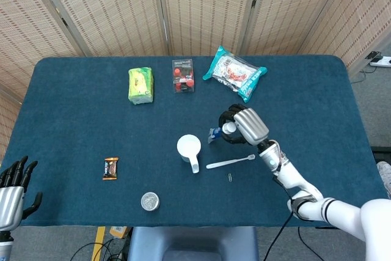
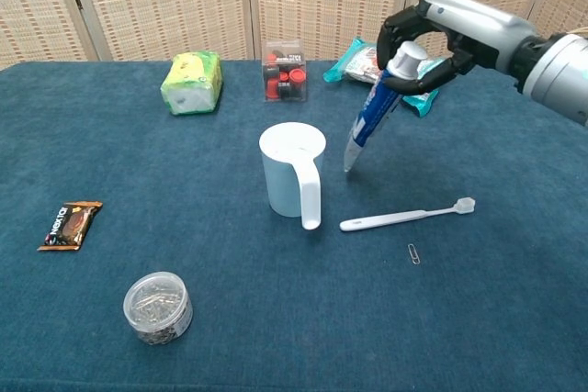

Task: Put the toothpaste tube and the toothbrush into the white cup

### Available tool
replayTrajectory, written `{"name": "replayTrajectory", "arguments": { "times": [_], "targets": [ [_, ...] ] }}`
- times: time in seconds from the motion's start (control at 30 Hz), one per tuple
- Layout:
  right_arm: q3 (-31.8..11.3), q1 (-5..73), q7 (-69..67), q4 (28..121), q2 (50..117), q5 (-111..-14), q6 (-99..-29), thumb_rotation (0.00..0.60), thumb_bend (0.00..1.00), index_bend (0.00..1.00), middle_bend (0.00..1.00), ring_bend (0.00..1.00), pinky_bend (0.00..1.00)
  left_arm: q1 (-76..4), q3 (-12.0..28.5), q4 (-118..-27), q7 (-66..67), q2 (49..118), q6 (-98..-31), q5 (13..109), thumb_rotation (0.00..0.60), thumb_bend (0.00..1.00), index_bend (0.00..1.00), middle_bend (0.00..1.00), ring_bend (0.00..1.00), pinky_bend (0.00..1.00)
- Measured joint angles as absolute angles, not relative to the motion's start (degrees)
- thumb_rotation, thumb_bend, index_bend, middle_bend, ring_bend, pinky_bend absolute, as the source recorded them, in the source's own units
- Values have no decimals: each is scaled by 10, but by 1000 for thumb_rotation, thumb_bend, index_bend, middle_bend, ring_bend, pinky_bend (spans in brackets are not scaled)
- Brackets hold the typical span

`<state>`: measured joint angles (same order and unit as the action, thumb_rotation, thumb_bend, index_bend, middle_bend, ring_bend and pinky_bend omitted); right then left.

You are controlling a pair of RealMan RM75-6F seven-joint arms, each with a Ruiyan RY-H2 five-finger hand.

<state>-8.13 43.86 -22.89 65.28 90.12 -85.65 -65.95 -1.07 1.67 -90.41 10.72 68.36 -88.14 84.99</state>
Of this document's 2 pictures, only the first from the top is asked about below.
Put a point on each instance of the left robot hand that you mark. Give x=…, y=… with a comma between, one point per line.
x=10, y=203

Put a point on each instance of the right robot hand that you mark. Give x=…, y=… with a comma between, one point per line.
x=250, y=125

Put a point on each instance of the blue white toothpaste tube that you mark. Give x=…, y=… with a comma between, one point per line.
x=214, y=135

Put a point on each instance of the white toothbrush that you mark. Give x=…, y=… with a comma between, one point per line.
x=220, y=164

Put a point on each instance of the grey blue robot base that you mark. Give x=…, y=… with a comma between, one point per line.
x=192, y=242

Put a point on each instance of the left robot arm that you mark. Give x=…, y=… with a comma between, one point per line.
x=4, y=245

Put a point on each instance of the teal snack bag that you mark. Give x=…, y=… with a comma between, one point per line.
x=235, y=73

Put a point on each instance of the clear box red black caps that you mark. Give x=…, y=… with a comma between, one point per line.
x=183, y=76

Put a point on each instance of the blue table cover cloth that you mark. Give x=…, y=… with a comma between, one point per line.
x=76, y=120

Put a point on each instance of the orange black chocolate bar wrapper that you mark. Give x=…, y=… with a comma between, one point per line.
x=110, y=168

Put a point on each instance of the yellow cardboard box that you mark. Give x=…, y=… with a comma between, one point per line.
x=117, y=232

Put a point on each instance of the clear jar of paper clips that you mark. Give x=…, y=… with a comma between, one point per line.
x=150, y=201

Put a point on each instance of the white sneaker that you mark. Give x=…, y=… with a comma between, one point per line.
x=385, y=175

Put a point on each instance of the white power strip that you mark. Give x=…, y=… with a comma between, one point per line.
x=383, y=61

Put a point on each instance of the beige woven folding screen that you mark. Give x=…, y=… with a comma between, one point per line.
x=107, y=7

